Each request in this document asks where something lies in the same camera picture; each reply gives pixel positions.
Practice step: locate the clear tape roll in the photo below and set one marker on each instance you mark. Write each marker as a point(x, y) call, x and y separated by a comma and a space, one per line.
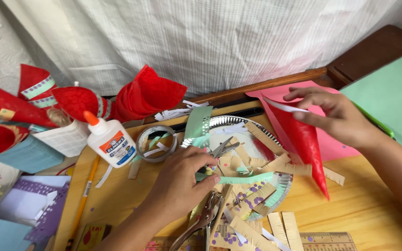
point(145, 153)

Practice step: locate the green pen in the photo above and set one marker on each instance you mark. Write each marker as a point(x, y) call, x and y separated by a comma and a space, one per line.
point(375, 121)

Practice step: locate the red embossed paper cone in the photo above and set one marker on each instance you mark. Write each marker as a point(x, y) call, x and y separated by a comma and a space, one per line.
point(77, 101)

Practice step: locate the white paper strip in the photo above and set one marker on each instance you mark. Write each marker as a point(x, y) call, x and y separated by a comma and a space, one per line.
point(104, 176)
point(284, 105)

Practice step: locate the light green paper sheet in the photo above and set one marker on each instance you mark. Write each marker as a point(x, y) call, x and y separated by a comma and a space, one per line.
point(393, 97)

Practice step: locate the red cone with mint bands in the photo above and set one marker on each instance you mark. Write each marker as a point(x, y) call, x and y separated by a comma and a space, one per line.
point(35, 85)

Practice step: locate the stack of red paper cones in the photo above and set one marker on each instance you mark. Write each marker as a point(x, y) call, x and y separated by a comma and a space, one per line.
point(145, 94)

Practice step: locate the kraft fringed strip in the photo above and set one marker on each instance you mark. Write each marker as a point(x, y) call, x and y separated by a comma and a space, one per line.
point(276, 226)
point(292, 230)

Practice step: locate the yellow pencil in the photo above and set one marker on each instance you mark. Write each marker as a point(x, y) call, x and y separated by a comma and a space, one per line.
point(82, 205)

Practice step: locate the heap of kraft fringed strips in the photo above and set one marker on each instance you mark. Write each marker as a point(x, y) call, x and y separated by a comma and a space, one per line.
point(256, 164)

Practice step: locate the mint fringed paper strip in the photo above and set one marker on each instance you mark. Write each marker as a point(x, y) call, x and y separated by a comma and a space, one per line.
point(243, 179)

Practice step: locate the long red paper cone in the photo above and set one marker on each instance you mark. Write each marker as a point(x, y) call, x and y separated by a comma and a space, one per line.
point(5, 104)

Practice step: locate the white glue bottle orange cap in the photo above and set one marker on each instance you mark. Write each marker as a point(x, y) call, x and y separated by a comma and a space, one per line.
point(112, 144)

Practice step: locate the wooden ruler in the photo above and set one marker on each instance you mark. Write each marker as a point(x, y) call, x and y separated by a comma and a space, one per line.
point(326, 241)

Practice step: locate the pink paper sheet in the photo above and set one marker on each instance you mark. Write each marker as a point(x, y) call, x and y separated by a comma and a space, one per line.
point(337, 148)

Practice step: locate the purple punched paper sheet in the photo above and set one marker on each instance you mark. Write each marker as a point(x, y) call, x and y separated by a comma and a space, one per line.
point(52, 216)

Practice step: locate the wide mint paper strip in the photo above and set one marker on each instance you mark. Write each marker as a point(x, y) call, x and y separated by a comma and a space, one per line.
point(198, 122)

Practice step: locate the silver hole punch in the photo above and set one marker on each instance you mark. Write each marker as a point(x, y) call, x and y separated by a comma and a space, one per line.
point(204, 218)

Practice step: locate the person's left hand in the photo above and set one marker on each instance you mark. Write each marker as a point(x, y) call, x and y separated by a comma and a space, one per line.
point(178, 188)

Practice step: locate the beige twine ball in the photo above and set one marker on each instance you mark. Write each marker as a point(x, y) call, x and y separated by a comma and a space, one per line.
point(58, 116)

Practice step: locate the heap of white paper scraps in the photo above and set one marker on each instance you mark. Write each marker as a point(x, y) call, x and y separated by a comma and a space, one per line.
point(175, 112)

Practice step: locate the white curtain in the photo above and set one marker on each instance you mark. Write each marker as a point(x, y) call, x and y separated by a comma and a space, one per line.
point(201, 41)

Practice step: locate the small yellow red box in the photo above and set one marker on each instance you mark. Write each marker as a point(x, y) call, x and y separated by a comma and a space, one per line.
point(92, 237)

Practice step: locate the person's right hand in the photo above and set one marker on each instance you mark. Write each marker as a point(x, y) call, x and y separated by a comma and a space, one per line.
point(340, 116)

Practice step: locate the glossy red paper cone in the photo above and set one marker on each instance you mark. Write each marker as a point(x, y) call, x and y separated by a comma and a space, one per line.
point(305, 146)

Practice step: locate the silver paper plate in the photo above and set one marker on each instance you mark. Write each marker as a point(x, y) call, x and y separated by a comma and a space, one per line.
point(253, 146)

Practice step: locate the dark wooden chair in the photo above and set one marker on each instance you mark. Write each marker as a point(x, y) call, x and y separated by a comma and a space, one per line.
point(372, 52)

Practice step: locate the short kraft fringed piece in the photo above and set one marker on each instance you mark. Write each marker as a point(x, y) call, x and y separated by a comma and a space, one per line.
point(333, 176)
point(134, 169)

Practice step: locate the grey metal scissors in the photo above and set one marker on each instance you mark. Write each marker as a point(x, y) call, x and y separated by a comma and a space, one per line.
point(223, 148)

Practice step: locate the blue crepe paper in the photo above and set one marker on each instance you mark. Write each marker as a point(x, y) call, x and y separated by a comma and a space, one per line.
point(30, 155)

